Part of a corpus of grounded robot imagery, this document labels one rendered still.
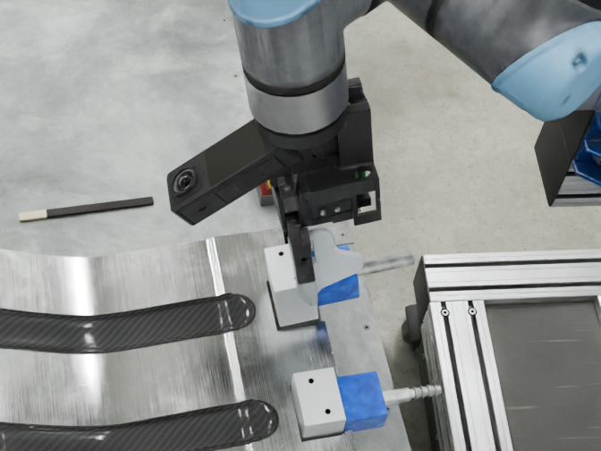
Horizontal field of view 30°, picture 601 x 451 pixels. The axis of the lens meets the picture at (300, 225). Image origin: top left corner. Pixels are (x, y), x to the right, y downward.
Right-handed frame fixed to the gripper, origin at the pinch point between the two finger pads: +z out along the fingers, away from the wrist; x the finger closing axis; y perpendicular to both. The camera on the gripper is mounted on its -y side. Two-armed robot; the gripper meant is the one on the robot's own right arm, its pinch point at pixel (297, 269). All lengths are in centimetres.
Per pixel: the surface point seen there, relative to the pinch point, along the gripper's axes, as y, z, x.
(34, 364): -23.8, 0.3, -3.5
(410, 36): 42, 85, 121
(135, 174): -13.7, 8.8, 24.2
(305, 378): -1.5, 3.4, -9.0
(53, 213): -22.7, 7.7, 20.1
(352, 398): 2.2, 5.5, -10.8
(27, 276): -23.7, -0.8, 5.3
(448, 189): 39, 90, 80
